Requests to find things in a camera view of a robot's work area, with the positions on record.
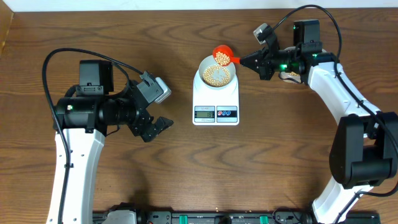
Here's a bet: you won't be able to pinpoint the white digital kitchen scale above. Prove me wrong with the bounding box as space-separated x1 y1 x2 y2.
192 66 240 126

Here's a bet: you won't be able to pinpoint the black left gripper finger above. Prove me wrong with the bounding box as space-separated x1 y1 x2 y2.
140 71 155 87
140 116 174 142

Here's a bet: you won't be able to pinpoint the clear plastic container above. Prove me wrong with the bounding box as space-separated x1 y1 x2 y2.
278 72 302 84

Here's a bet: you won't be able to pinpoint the red measuring scoop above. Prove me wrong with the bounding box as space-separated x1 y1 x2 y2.
213 45 240 66

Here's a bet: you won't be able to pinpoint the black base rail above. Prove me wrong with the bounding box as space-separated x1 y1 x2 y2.
92 202 382 224

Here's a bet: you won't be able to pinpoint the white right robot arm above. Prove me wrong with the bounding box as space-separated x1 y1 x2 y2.
239 20 397 223

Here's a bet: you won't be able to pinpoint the light grey bowl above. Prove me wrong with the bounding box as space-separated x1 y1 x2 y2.
198 55 238 89

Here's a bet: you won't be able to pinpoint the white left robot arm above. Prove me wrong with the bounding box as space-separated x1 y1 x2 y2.
47 60 174 223

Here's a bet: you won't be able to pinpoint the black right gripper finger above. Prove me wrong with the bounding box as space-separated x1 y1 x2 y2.
240 60 262 75
240 50 262 62

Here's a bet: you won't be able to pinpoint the soybeans in bowl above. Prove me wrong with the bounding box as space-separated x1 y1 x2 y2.
203 65 231 87

